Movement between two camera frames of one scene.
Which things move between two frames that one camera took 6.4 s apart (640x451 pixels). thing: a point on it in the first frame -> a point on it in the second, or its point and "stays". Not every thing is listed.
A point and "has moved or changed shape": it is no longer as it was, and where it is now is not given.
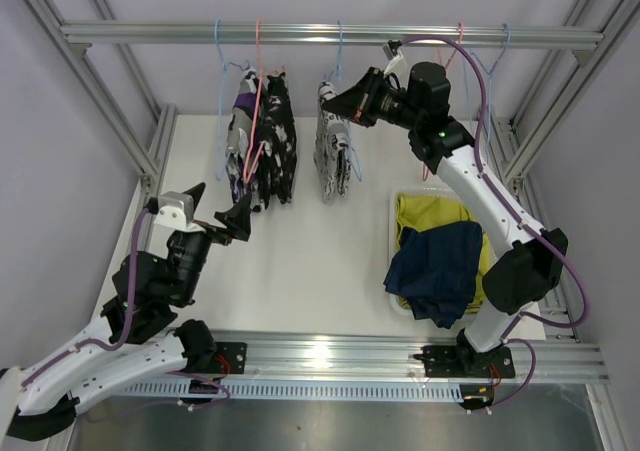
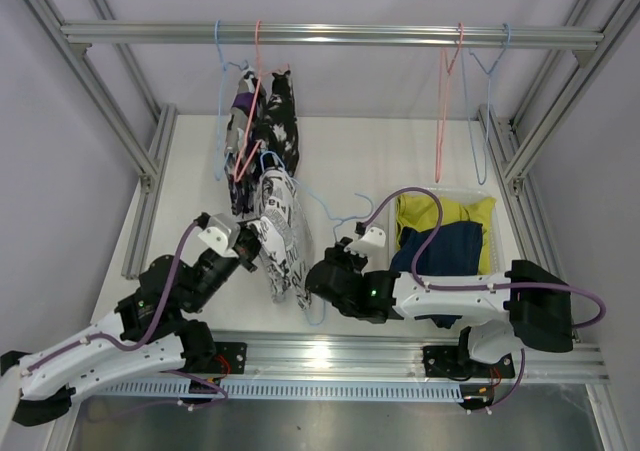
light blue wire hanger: x=226 y=66 stays
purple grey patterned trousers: x=243 y=144 stays
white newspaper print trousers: x=333 y=153 -> x=284 y=236
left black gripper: x=236 y=219 -> x=247 y=246
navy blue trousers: x=437 y=270 stays
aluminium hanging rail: x=330 y=33 stays
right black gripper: x=357 y=102 -> x=335 y=253
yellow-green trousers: x=405 y=303 has moved or changed shape
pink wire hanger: x=248 y=169 has moved or changed shape
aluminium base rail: x=390 y=356 stays
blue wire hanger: x=337 y=67 -> x=335 y=219
